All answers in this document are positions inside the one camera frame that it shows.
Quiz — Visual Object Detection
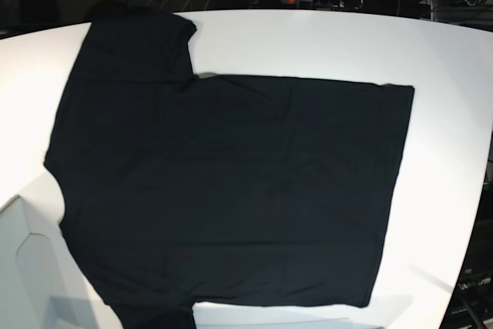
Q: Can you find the black T-shirt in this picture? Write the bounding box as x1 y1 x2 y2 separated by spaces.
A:
44 13 414 328

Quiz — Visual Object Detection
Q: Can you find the black power strip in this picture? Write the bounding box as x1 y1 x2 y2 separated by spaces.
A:
272 0 364 12

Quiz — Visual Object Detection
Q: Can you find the white bin at table corner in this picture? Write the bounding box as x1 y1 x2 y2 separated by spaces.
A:
1 196 99 328

